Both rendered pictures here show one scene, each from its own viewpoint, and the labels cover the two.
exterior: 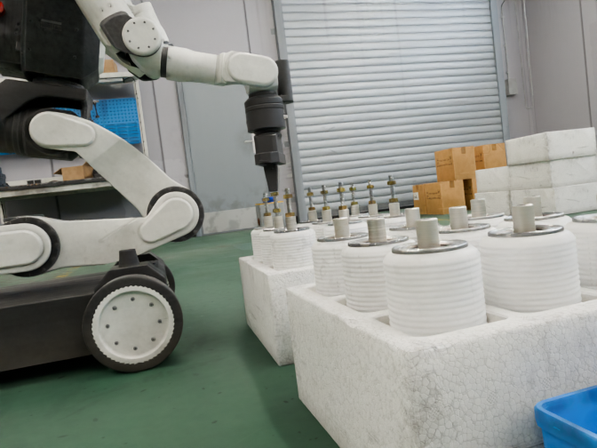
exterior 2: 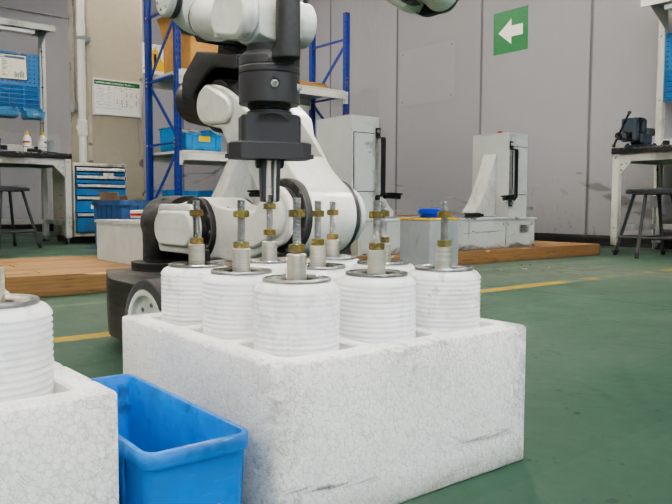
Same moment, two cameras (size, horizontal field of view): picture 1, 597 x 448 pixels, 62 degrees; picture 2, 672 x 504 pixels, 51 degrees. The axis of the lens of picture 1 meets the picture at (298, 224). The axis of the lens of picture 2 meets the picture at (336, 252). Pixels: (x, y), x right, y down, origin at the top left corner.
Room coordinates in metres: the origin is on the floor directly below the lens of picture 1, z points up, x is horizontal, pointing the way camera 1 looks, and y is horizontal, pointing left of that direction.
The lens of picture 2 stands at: (0.83, -0.94, 0.33)
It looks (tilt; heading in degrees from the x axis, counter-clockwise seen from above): 4 degrees down; 66
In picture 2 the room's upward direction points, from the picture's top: straight up
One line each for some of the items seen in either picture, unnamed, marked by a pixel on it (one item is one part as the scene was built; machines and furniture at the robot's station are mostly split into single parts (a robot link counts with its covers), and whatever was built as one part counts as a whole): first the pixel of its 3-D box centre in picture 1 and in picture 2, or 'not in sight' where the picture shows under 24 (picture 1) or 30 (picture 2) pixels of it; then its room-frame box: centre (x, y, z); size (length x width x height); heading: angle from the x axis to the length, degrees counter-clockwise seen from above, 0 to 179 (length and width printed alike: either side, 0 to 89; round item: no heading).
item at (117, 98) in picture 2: not in sight; (117, 98); (1.68, 6.35, 1.38); 0.49 x 0.02 x 0.35; 15
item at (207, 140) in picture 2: not in sight; (190, 140); (2.16, 5.22, 0.90); 0.50 x 0.38 x 0.21; 107
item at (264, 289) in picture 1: (335, 289); (317, 385); (1.18, -0.07, 0.09); 0.39 x 0.39 x 0.18; 15
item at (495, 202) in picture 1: (513, 201); not in sight; (3.86, -1.66, 0.09); 0.39 x 0.39 x 0.18; 16
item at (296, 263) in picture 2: (394, 210); (296, 268); (1.10, -0.21, 0.26); 0.02 x 0.02 x 0.03
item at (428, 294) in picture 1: (438, 335); not in sight; (0.51, -0.13, 0.16); 0.10 x 0.10 x 0.18
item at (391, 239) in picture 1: (378, 242); not in sight; (0.62, -0.10, 0.25); 0.08 x 0.08 x 0.01
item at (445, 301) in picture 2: not in sight; (442, 337); (1.33, -0.15, 0.16); 0.10 x 0.10 x 0.18
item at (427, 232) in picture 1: (427, 235); not in sight; (0.51, -0.13, 0.26); 0.02 x 0.02 x 0.03
